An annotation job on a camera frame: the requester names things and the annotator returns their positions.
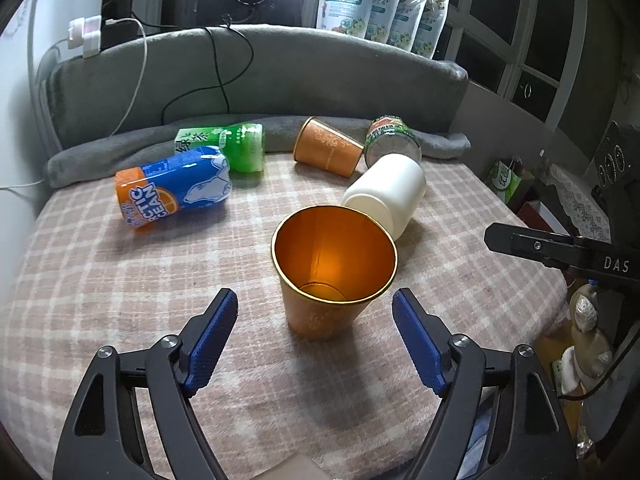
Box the green labelled food can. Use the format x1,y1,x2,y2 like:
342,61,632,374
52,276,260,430
363,115,422,169

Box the black cable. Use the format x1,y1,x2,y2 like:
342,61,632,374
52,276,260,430
161,24,255,127

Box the white window frame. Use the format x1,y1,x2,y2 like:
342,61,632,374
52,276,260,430
442,0,640,133

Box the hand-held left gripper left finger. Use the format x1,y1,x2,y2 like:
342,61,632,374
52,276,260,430
52,287,240,480

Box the white plastic cup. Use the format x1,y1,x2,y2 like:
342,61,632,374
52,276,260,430
341,153,427,241

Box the blue and orange drink can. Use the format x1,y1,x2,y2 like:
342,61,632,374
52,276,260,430
114,145,234,231

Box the white power adapter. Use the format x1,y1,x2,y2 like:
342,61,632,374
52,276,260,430
67,16,104,59

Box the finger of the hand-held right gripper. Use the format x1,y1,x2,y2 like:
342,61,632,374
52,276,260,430
484,221,640,287

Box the green tea bottle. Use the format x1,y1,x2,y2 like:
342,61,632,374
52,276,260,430
174,122,266,174

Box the white charging cable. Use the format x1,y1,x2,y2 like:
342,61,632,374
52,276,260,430
0,17,148,192

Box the white lace cloth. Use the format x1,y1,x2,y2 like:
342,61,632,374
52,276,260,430
545,164,613,242

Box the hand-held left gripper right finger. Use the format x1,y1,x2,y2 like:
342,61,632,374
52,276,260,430
391,287,576,480

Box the patterned orange metal cup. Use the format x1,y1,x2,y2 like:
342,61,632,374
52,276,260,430
292,116,365,177

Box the plain orange metal cup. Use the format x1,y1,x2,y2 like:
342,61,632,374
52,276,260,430
271,205,399,342

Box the green carton box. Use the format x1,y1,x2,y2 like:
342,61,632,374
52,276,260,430
492,158,524,206

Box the grey fleece blanket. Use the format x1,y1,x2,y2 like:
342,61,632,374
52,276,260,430
37,23,471,191

